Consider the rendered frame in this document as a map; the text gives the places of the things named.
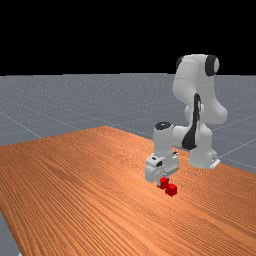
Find red cube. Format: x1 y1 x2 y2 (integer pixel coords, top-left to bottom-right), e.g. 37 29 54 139
165 184 178 197
157 177 170 191

